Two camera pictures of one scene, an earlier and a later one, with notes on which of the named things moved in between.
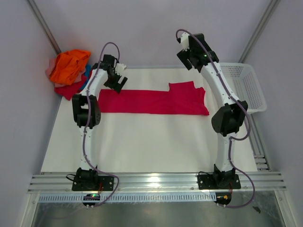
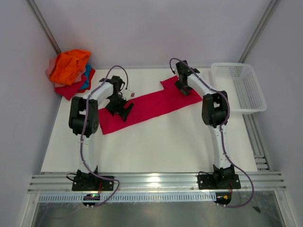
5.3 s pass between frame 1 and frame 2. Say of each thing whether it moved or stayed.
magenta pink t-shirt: moved
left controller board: stayed
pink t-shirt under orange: stayed
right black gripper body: moved
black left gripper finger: moved
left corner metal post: stayed
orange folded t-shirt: stayed
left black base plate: stayed
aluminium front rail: stayed
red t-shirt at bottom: stayed
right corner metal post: stayed
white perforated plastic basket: stayed
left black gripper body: moved
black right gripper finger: moved
